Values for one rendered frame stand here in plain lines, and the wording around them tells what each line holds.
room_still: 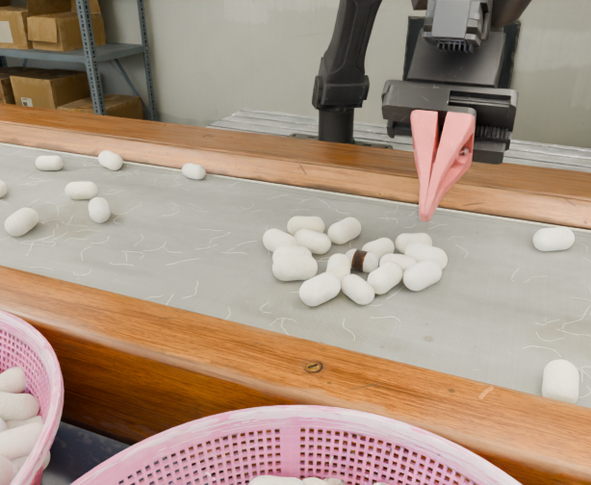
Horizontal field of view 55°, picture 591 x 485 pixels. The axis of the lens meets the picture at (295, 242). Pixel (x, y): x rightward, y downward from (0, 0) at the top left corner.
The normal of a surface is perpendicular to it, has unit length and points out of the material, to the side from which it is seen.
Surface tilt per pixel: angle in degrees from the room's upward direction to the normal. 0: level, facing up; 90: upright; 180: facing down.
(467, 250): 0
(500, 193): 45
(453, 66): 41
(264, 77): 90
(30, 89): 90
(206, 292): 0
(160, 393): 90
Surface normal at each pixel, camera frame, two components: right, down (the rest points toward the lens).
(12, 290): 0.00, -0.89
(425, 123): -0.33, -0.04
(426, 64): -0.24, -0.39
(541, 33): -0.41, 0.41
